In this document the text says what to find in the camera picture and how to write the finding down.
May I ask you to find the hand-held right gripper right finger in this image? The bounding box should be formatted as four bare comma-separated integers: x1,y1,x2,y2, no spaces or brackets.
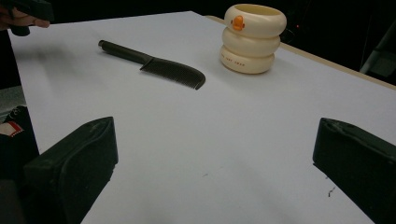
312,117,396,224

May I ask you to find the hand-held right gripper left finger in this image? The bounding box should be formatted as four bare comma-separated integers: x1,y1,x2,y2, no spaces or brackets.
22,116,120,224

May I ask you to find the black comb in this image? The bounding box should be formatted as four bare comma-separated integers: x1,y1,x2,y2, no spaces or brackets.
97,39,206,91

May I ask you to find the cream ringed cup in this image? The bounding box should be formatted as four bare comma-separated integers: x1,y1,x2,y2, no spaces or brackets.
219,3,288,75

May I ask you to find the dark garment with red label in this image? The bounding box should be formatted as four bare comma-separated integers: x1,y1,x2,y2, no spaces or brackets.
0,105,40,181

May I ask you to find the white table sheet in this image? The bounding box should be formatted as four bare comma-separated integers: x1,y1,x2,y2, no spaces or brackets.
7,10,396,224

